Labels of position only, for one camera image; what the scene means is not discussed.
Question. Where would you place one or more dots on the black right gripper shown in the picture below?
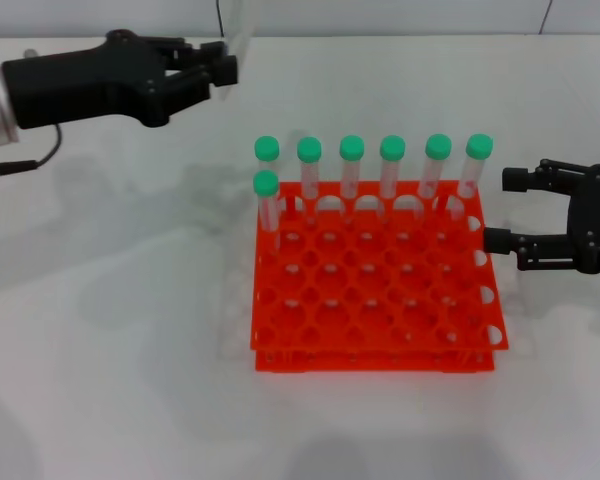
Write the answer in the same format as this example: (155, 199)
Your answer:
(595, 220)

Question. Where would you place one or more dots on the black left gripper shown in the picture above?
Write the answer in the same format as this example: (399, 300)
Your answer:
(80, 85)

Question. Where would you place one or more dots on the orange plastic test tube rack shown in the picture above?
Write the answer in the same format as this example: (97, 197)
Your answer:
(330, 364)

